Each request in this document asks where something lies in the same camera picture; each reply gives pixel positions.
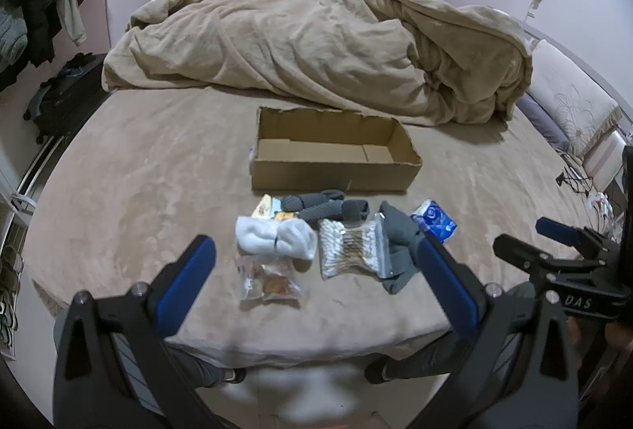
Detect beige blanket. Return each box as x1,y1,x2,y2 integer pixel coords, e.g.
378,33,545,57
101,0,534,125

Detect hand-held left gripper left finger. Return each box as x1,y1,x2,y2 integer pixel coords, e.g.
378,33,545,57
53,235,218,429

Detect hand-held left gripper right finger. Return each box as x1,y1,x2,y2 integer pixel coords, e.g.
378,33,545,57
410,237,580,429

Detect black luggage bag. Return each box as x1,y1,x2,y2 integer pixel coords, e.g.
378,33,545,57
24,53,108,144

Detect black cables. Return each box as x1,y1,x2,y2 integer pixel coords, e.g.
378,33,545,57
554,152,624,232

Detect white shoe rack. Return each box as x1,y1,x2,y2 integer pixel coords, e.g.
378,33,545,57
0,132,65,361

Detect grey patterned socks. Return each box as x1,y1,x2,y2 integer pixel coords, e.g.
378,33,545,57
281,189,371,229

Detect person's right hand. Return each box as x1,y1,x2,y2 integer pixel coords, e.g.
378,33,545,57
606,325,633,361

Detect bed with beige sheet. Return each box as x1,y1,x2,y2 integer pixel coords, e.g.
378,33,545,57
22,83,619,368

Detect person's left leg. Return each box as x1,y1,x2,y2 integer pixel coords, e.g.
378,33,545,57
165,345,248,387

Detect grey knit sweater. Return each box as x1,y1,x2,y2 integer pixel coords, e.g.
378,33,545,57
0,8,28,74

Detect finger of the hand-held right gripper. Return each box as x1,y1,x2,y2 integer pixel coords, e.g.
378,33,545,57
493,233,561,282
535,217,601,252

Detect person's right leg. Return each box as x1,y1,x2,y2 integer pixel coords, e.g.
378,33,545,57
365,335,453,384

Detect clear snack packet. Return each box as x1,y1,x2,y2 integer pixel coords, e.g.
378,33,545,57
235,256,303,309

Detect blue tissue packet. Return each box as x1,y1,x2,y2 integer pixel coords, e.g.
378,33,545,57
410,200,458,243

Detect cardboard box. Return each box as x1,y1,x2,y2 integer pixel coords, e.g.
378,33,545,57
250,106,423,195

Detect grey pillow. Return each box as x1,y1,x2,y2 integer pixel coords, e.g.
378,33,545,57
517,90,572,153

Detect white socks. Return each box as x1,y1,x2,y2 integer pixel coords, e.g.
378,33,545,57
235,214,317,260

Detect yellow foil packet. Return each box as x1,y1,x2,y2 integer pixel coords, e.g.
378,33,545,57
251,194,298,223

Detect person's leg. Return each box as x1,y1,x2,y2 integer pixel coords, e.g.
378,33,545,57
165,345,248,387
365,335,453,384

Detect cotton swab bag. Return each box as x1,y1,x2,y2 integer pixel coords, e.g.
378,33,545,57
318,214,391,281

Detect white embroidered pillow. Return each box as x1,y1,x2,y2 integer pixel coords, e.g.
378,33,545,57
527,38,624,158

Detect dark grey cloth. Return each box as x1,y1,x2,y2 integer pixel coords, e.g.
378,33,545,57
378,200,427,295

